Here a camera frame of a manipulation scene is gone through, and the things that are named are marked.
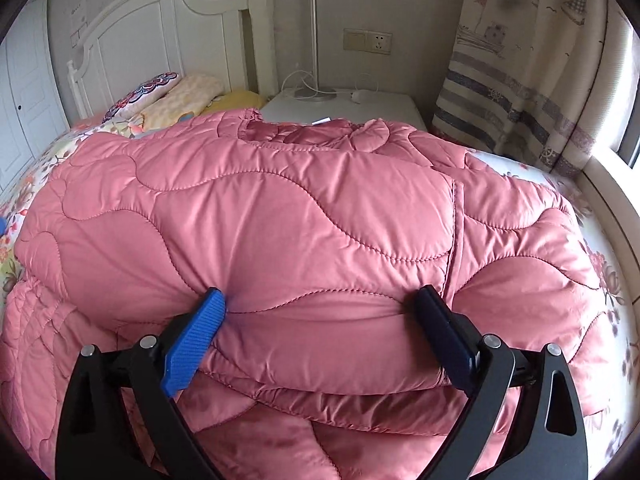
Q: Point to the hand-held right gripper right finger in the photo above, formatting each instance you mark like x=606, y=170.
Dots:
x=440, y=325

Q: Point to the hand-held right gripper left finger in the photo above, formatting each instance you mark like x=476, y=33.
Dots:
x=195, y=340

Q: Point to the pink quilted comforter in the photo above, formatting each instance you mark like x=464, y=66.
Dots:
x=300, y=210

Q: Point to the floral bed sheet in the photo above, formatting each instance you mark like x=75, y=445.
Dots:
x=600, y=270

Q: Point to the white nightstand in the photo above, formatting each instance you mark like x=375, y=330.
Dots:
x=380, y=110

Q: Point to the yellow pillow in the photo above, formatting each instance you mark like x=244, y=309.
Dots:
x=237, y=100

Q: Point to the printed striped curtain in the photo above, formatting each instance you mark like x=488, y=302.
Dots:
x=500, y=85

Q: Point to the floral patterned pillow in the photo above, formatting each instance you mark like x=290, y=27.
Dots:
x=190, y=92

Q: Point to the colourful patterned pillow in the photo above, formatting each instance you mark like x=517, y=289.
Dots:
x=145, y=91

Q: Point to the white wardrobe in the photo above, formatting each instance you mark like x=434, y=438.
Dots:
x=25, y=85

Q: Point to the white wooden headboard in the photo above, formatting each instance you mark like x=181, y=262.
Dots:
x=150, y=35

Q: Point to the silver table lamp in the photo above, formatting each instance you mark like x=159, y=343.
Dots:
x=313, y=35

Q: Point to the white wall socket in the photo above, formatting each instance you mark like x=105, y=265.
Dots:
x=380, y=42

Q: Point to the beige wall switch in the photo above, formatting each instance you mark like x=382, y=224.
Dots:
x=356, y=40

